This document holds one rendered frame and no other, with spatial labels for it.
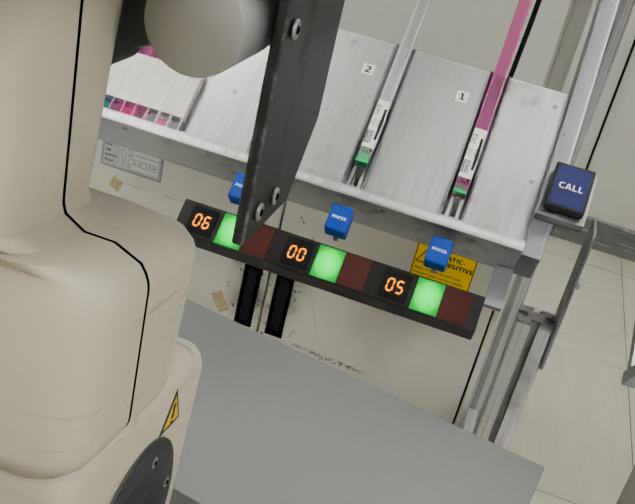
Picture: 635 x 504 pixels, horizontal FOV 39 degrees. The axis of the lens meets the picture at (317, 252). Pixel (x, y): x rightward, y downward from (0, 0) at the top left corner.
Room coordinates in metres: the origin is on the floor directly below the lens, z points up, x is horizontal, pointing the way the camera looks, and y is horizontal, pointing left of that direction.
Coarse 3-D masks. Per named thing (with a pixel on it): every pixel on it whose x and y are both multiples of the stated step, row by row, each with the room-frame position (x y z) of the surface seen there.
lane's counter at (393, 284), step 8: (392, 272) 0.84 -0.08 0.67; (400, 272) 0.84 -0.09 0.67; (384, 280) 0.83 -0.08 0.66; (392, 280) 0.83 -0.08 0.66; (400, 280) 0.83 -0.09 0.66; (408, 280) 0.83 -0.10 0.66; (384, 288) 0.82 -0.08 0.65; (392, 288) 0.82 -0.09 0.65; (400, 288) 0.82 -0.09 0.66; (408, 288) 0.83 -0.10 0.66; (384, 296) 0.82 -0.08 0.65; (392, 296) 0.82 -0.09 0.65; (400, 296) 0.82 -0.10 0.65
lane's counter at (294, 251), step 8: (288, 240) 0.86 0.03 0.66; (296, 240) 0.86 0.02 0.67; (288, 248) 0.85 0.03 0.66; (296, 248) 0.85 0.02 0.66; (304, 248) 0.85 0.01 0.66; (312, 248) 0.85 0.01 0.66; (288, 256) 0.84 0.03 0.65; (296, 256) 0.84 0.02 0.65; (304, 256) 0.84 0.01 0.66; (288, 264) 0.84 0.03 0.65; (296, 264) 0.84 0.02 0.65; (304, 264) 0.84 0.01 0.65
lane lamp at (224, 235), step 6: (228, 216) 0.87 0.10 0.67; (234, 216) 0.87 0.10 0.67; (222, 222) 0.87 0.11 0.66; (228, 222) 0.87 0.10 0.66; (234, 222) 0.87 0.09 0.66; (222, 228) 0.86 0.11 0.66; (228, 228) 0.86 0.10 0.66; (216, 234) 0.86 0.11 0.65; (222, 234) 0.86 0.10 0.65; (228, 234) 0.86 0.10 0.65; (216, 240) 0.85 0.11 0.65; (222, 240) 0.85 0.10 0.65; (228, 240) 0.85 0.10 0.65; (228, 246) 0.85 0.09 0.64; (234, 246) 0.85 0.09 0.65
